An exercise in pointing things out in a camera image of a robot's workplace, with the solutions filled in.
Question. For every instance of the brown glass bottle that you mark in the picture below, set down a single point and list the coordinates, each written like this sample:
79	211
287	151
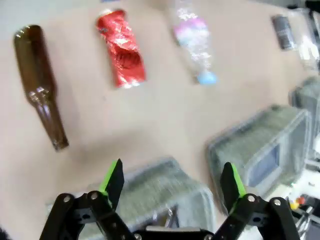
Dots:
35	82

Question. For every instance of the grey felt bin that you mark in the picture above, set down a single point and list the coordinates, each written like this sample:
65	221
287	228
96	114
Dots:
160	197
308	100
260	150

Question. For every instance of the dark grey can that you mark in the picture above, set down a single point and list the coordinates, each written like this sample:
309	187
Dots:
284	32

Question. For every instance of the grey felt bin middle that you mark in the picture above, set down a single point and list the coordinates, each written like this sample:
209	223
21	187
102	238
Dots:
260	150

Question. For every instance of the crushed clear plastic bottle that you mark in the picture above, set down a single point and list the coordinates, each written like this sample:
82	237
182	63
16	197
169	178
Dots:
193	42

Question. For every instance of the grey felt bin far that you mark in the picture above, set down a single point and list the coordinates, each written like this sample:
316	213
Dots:
308	100

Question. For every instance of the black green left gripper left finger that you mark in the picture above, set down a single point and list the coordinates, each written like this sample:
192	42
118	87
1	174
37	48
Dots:
103	200

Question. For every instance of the grey felt bin near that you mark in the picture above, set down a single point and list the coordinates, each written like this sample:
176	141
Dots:
160	197

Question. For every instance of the crushed red can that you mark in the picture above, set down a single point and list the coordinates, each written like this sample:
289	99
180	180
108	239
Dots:
121	47

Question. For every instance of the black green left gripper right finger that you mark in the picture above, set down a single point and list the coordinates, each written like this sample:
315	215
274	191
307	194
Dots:
246	207

